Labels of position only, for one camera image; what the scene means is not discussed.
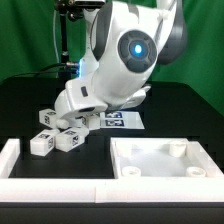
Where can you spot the white square table top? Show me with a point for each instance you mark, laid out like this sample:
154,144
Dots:
161,157

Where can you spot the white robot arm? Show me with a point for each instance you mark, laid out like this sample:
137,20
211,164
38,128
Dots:
124,43

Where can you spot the white U-shaped fence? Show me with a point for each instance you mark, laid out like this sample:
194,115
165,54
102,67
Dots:
123,190

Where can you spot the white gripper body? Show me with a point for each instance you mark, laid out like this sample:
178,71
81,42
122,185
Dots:
78,100

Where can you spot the green backdrop curtain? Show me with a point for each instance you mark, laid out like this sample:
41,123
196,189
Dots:
29,35

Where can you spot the black camera stand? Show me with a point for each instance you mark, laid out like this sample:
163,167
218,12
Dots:
69,10

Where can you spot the paper sheet with tags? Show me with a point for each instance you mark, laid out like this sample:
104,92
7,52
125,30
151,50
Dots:
121,119

